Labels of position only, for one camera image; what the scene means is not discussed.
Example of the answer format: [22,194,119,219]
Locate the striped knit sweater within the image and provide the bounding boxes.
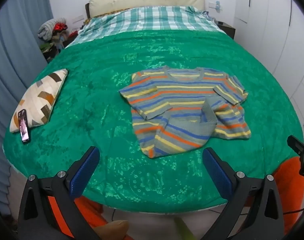
[119,66,251,158]

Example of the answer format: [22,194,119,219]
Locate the pile of clothes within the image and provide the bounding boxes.
[38,18,78,63]

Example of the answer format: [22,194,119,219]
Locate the orange fleece trousers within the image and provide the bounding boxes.
[273,157,304,234]

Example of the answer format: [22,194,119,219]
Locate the black smartphone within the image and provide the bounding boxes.
[18,109,30,144]

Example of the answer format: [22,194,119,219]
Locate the geometric patterned pillow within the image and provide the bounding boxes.
[9,69,68,133]

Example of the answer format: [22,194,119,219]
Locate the green bedspread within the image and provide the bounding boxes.
[3,30,303,213]

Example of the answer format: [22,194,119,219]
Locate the dark wooden nightstand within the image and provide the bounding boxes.
[215,21,236,39]

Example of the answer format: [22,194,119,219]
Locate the blue grey curtain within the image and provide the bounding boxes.
[0,0,53,215]

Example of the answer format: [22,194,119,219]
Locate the cream padded headboard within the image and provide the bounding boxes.
[85,0,206,19]

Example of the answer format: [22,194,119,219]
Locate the green checked bed sheet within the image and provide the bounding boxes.
[69,6,223,46]

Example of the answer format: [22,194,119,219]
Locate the black cable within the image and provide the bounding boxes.
[206,205,304,217]

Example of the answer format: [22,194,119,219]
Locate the wall socket with blue plug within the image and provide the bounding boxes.
[208,1,222,13]

